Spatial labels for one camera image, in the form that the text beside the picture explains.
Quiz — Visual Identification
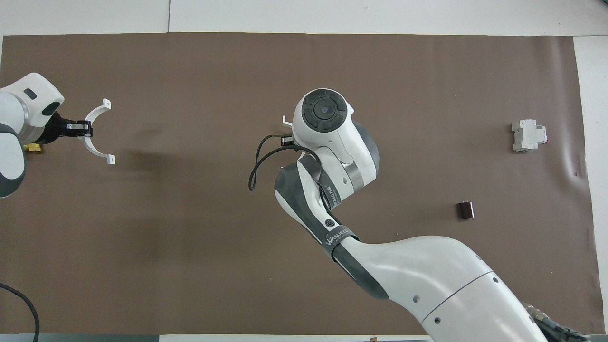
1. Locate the brown paper table mat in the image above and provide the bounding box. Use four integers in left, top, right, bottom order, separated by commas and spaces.
0, 32, 605, 336

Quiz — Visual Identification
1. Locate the grey circuit breaker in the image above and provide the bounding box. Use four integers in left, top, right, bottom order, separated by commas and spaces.
512, 119, 548, 152

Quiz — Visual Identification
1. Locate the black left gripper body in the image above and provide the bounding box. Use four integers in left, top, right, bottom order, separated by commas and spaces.
39, 113, 73, 144

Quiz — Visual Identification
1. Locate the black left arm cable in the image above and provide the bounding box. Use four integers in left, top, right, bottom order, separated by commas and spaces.
0, 283, 40, 342

